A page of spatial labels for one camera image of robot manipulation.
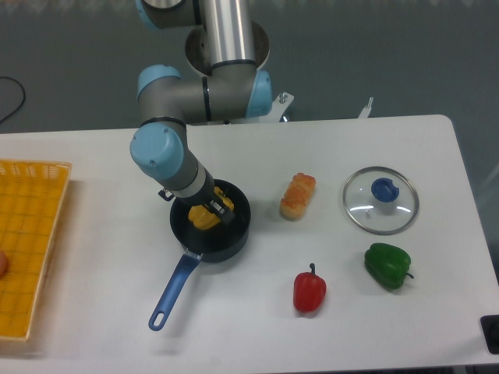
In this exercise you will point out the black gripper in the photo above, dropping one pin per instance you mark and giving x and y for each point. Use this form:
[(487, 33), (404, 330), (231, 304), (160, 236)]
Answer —
[(198, 190)]

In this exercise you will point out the yellow bell pepper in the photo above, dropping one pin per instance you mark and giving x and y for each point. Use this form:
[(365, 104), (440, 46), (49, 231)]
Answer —
[(202, 218)]

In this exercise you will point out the dark pot with blue handle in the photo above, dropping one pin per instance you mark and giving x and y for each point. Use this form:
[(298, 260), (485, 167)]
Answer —
[(217, 244)]

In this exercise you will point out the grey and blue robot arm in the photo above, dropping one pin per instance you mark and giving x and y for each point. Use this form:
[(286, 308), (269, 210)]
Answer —
[(234, 89)]

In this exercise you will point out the red bell pepper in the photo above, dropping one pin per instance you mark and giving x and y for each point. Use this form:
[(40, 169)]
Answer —
[(309, 291)]

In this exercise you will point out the green bell pepper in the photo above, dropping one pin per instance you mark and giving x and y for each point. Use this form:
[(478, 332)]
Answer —
[(388, 265)]

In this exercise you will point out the orange bread loaf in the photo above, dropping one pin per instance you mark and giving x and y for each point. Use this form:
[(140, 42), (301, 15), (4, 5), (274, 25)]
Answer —
[(297, 196)]

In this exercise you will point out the glass lid with blue knob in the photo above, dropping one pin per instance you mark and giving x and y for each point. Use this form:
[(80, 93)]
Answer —
[(380, 200)]

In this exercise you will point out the yellow woven basket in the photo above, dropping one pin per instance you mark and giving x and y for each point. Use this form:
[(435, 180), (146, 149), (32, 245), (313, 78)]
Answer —
[(32, 196)]

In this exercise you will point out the black device at table edge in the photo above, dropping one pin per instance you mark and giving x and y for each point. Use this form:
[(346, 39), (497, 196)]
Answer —
[(490, 327)]

